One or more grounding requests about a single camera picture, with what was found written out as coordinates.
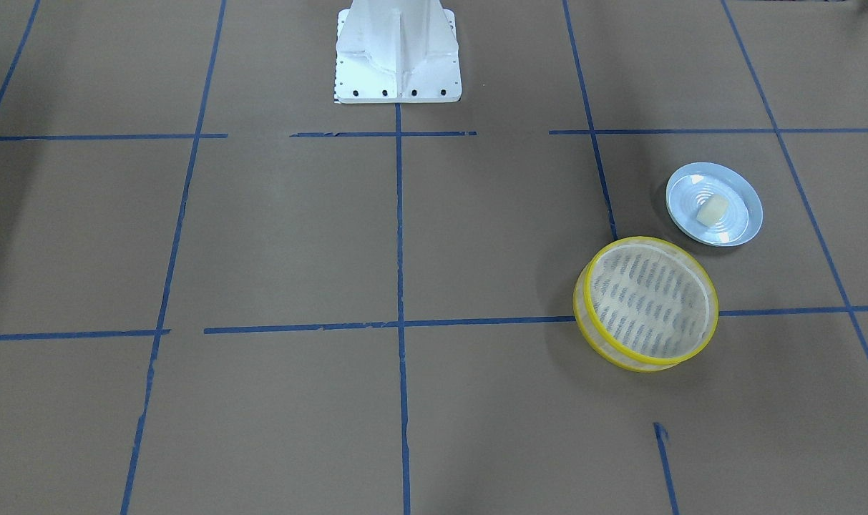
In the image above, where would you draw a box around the pale white steamed bun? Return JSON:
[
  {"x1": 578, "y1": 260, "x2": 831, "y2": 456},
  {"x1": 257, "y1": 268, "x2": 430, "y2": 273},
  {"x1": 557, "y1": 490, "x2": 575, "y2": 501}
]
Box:
[{"x1": 696, "y1": 195, "x2": 729, "y2": 226}]

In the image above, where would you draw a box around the yellow rimmed bamboo steamer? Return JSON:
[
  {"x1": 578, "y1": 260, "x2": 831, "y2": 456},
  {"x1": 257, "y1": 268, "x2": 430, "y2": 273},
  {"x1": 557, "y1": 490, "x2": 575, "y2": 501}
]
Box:
[{"x1": 573, "y1": 237, "x2": 719, "y2": 373}]

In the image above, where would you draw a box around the light blue plate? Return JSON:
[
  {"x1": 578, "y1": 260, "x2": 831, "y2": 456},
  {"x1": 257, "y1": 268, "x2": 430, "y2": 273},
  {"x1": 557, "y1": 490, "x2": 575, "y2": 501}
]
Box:
[{"x1": 665, "y1": 162, "x2": 764, "y2": 247}]

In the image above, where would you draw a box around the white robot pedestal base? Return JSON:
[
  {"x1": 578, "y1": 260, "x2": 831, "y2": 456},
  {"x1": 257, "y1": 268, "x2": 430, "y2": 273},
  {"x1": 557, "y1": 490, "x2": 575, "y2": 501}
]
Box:
[{"x1": 333, "y1": 1, "x2": 463, "y2": 104}]

